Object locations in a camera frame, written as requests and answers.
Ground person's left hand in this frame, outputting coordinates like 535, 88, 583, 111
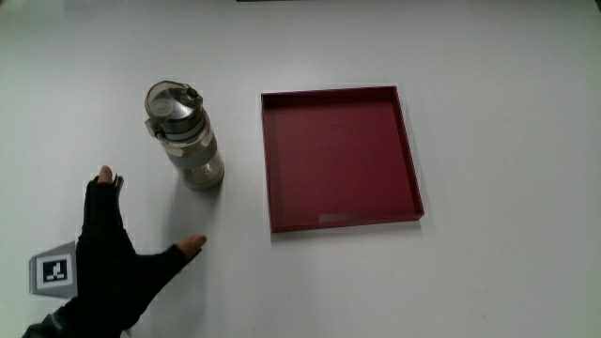
28, 164, 208, 335

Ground transparent grey water bottle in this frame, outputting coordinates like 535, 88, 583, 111
144, 80, 225, 192

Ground person's left forearm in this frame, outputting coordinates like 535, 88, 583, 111
21, 307, 80, 338

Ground dark red square tray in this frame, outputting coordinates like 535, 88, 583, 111
260, 84, 425, 234

